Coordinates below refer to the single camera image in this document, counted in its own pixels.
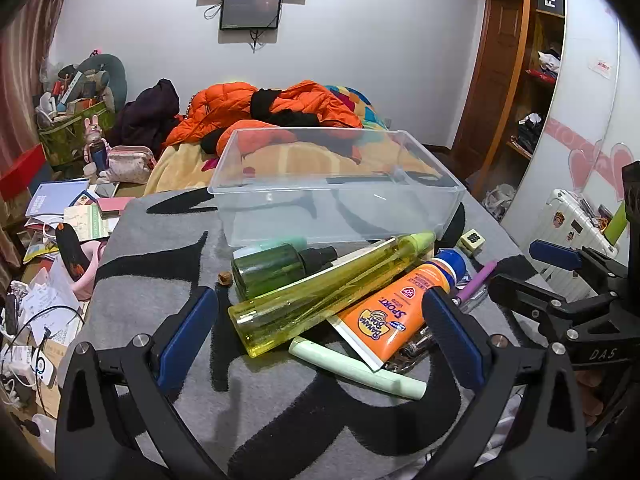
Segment wooden wardrobe shelves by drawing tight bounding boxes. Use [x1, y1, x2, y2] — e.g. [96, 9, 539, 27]
[505, 0, 569, 162]

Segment wooden door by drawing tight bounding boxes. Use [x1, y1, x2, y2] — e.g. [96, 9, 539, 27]
[452, 0, 527, 177]

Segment white suitcase with stickers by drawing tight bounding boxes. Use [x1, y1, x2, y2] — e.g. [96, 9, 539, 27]
[532, 189, 621, 302]

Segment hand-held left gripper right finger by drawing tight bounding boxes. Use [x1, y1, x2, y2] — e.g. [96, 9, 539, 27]
[421, 287, 588, 480]

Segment orange puffer jacket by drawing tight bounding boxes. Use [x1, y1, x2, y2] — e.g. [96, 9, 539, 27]
[162, 80, 363, 157]

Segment black hairbrush orange spots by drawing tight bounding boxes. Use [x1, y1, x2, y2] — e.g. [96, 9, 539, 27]
[55, 224, 92, 282]

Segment person's right hand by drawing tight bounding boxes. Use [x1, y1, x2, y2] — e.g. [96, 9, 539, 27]
[574, 367, 618, 429]

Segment pink book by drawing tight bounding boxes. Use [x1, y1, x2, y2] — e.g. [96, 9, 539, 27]
[97, 196, 136, 218]

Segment grey plush pillow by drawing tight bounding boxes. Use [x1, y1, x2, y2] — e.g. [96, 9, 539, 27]
[57, 54, 128, 112]

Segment white patterned bag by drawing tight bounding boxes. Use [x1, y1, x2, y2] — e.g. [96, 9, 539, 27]
[482, 183, 516, 222]

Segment red box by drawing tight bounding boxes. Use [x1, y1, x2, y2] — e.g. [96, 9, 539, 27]
[0, 144, 47, 201]

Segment dark green bottle black cap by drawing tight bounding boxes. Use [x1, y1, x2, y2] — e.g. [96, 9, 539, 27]
[231, 242, 338, 301]

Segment white wardrobe door pink hearts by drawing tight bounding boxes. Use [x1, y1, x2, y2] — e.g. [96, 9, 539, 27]
[500, 0, 632, 241]

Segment pink rabbit toy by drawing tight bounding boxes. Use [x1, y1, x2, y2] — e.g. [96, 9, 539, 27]
[82, 116, 109, 177]

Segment orange sunscreen tube blue cap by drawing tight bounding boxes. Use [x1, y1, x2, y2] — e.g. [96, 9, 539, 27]
[330, 249, 468, 372]

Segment colourful patchwork quilt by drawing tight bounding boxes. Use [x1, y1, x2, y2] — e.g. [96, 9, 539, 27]
[325, 85, 389, 132]

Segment cream die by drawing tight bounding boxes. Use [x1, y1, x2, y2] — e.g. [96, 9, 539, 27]
[459, 229, 485, 255]

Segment pile of white papers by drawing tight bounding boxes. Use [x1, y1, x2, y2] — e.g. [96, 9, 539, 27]
[10, 255, 84, 347]

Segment small wall monitor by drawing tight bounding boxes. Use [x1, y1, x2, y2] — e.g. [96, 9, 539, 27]
[219, 0, 283, 32]

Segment green booklet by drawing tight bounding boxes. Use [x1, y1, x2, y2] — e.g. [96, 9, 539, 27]
[63, 204, 118, 241]

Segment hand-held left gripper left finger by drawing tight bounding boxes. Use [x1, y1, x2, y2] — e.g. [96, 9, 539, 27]
[55, 285, 226, 480]

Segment dark purple jacket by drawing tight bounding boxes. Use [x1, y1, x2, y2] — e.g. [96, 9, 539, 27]
[107, 78, 182, 148]

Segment white charger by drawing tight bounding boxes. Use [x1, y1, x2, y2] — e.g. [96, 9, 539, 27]
[10, 345, 57, 387]

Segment pink floral pouch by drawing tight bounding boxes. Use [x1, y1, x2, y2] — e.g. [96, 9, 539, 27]
[102, 146, 157, 185]

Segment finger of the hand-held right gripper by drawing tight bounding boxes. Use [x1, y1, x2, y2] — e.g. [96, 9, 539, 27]
[528, 238, 629, 282]
[487, 274, 622, 344]

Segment pale green tube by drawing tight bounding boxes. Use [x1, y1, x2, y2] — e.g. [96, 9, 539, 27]
[288, 336, 427, 401]

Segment tan blanket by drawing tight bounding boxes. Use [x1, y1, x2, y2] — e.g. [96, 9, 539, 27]
[145, 139, 442, 196]

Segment striped curtain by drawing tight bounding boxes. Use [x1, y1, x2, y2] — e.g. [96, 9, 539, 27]
[0, 0, 87, 177]

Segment black cloth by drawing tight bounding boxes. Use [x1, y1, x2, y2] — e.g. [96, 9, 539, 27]
[250, 87, 321, 128]

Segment white checkered printed cloth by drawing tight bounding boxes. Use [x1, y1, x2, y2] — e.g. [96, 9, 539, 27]
[487, 397, 523, 466]

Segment clear plastic storage box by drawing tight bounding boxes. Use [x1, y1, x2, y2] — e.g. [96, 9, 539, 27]
[207, 127, 467, 248]

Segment green storage basket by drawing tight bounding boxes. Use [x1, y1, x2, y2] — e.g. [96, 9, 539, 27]
[39, 101, 118, 167]

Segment blue white book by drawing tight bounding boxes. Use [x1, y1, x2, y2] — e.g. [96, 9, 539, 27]
[25, 180, 91, 219]

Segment yellow-green spray bottle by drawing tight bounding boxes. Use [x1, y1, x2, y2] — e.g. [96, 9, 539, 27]
[228, 230, 437, 358]

